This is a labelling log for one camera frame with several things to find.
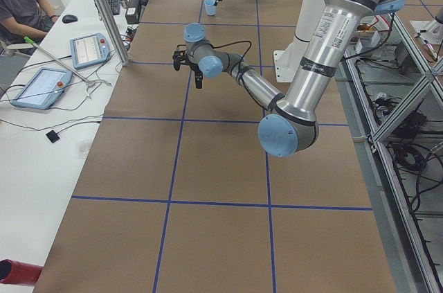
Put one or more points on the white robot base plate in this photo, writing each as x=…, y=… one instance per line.
x=286, y=62

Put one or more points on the black computer mouse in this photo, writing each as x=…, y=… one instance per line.
x=67, y=19

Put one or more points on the light blue paper cup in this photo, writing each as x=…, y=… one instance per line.
x=210, y=7

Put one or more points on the black power adapter box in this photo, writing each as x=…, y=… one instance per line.
x=133, y=12

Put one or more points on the far blue teach pendant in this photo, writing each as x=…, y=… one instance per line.
x=89, y=50

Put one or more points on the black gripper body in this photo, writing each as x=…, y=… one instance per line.
x=196, y=70

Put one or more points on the aluminium frame post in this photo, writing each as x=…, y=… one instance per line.
x=113, y=31

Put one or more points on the small black square pad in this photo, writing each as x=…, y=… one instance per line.
x=52, y=136

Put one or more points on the blue teach pendant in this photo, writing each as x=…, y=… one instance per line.
x=89, y=50
x=43, y=89

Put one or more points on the red cylinder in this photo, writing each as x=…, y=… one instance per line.
x=18, y=273

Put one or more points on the near blue teach pendant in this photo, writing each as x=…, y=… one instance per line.
x=43, y=89

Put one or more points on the seated person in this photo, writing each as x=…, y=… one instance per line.
x=26, y=18

